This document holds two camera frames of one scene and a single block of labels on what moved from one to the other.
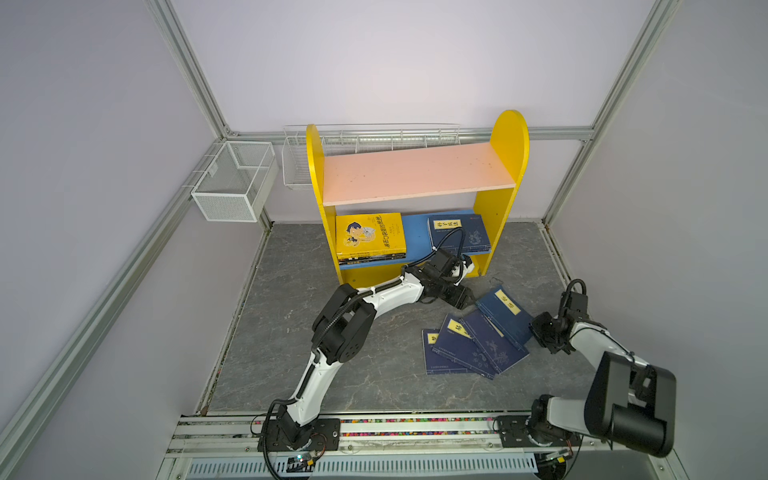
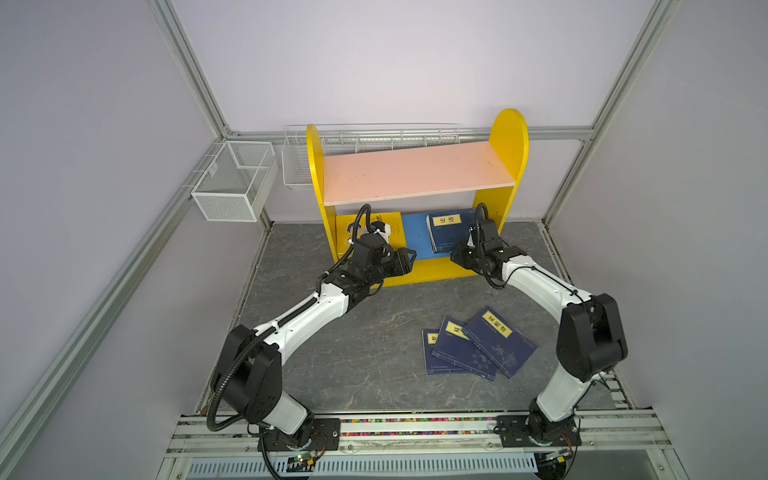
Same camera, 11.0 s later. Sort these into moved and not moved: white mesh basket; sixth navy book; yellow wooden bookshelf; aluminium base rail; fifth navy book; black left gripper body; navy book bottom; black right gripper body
Moved: black left gripper body; black right gripper body
Not moved: fifth navy book; sixth navy book; white mesh basket; navy book bottom; aluminium base rail; yellow wooden bookshelf
